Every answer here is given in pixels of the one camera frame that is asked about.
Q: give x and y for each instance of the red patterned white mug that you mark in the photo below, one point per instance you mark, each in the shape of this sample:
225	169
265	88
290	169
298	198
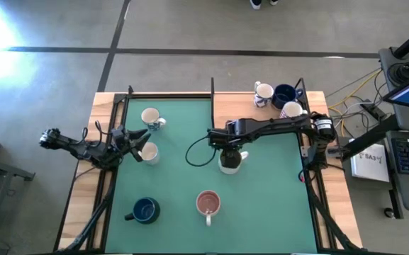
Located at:
291	109

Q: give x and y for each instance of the white mug with text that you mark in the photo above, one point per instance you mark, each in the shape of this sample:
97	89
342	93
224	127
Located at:
227	170

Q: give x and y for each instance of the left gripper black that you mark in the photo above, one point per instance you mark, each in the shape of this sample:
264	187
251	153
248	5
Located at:
120	141

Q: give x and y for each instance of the green patterned white mug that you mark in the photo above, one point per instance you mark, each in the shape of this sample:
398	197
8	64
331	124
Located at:
151	154

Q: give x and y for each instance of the white mug pink inside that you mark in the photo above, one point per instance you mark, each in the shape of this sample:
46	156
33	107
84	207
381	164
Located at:
208	203

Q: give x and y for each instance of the white box labelled SA3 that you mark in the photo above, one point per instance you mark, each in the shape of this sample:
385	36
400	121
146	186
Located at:
370	163

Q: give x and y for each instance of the person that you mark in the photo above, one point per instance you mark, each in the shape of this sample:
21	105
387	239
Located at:
255	3

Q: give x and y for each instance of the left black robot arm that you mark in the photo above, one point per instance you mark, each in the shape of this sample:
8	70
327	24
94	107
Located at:
83	148

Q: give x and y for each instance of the black metal table frame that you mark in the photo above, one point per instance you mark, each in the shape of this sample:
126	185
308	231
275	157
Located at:
117	184

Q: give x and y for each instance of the blue flower white mug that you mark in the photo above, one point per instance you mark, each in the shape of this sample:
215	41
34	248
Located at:
263	93
151	117

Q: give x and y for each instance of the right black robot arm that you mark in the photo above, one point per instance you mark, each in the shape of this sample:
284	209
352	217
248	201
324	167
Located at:
278	127

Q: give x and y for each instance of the wooden shelf with black frame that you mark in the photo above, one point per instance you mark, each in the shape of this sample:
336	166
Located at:
232	110

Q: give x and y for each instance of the dark teal mug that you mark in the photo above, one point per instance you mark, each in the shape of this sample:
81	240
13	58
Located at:
144	210

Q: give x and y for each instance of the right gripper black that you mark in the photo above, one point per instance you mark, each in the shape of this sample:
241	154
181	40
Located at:
231	157

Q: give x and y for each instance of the dark blue mug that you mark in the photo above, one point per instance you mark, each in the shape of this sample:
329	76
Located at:
284	96

